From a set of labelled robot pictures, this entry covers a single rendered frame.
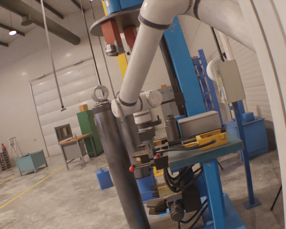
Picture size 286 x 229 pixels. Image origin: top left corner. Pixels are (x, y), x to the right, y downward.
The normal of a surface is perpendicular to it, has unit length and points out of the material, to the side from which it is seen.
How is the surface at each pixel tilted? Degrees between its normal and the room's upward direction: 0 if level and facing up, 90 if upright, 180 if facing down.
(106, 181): 90
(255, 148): 90
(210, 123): 90
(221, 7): 68
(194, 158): 90
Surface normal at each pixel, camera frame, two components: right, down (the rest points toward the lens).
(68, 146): -0.12, 0.07
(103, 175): 0.29, -0.04
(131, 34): -0.46, 0.16
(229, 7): -0.49, -0.38
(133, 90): 0.04, 0.79
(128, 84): -0.56, 0.55
